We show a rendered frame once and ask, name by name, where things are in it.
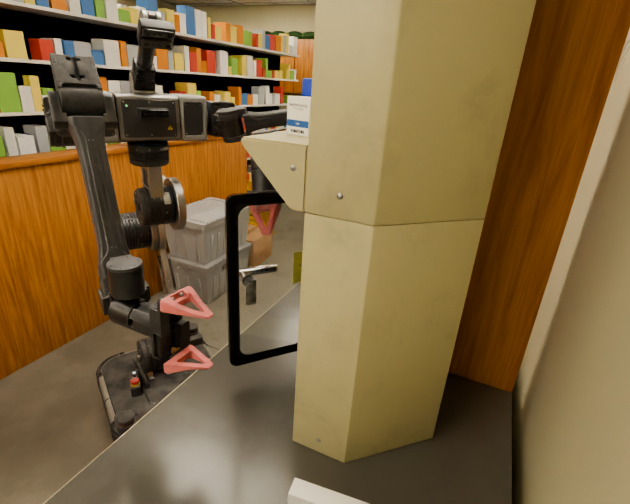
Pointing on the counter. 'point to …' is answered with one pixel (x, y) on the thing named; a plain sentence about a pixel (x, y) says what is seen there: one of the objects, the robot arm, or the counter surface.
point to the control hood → (282, 163)
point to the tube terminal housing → (395, 208)
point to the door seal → (236, 279)
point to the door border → (238, 273)
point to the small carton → (298, 115)
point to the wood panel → (537, 179)
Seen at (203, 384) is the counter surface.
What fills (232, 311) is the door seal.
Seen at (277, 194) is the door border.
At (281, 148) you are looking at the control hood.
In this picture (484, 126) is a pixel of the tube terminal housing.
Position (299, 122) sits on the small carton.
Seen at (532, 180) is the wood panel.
